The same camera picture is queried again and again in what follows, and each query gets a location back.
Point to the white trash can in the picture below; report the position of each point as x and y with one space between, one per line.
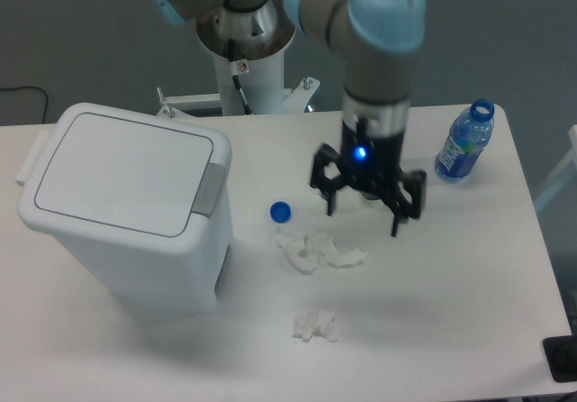
140 201

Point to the small crumpled white tissue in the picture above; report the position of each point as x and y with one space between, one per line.
319 323

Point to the blue plastic bottle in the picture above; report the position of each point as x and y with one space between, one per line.
468 136

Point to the blue bottle cap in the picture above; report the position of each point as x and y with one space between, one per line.
280 212

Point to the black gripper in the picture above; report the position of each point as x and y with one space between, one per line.
371 165

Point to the large crumpled white tissue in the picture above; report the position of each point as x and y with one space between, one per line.
307 253

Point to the white frame at right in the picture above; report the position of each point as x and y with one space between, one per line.
561 174

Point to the clear green-label bottle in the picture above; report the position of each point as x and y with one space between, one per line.
372 196

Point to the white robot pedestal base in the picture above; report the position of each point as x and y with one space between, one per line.
246 87

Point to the black device at edge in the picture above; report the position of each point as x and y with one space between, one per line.
560 353

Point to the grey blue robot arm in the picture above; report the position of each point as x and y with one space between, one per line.
379 41

